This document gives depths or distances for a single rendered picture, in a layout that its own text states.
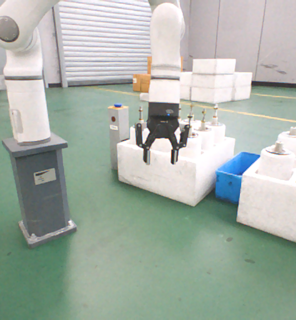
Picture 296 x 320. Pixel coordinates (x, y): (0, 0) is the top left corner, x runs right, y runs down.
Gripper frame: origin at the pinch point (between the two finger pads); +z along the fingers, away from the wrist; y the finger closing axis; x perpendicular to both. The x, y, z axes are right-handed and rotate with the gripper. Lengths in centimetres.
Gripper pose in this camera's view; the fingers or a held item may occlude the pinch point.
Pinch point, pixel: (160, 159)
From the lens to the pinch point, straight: 66.1
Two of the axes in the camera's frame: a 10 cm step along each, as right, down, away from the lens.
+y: 9.6, -0.1, 2.7
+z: -0.5, 9.8, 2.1
